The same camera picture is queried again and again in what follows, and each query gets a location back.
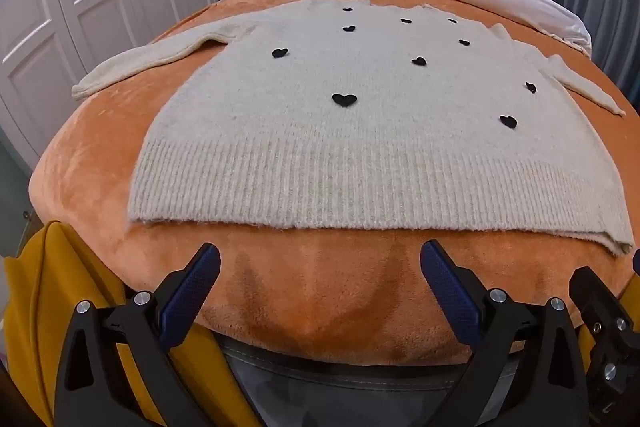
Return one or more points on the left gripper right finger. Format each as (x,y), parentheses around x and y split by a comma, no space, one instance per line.
(548,387)

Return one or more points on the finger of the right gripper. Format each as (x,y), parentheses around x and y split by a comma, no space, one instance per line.
(612,374)

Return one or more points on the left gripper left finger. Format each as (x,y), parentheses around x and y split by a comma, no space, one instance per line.
(92,388)

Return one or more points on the cream knit sweater black hearts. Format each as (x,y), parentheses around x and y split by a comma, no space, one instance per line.
(330,114)

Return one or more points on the mustard yellow garment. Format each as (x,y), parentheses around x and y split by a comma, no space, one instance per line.
(55,271)

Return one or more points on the orange plush bed blanket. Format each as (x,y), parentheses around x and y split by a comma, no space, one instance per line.
(340,296)

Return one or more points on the dark grey bed frame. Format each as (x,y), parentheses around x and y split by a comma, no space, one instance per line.
(290,391)

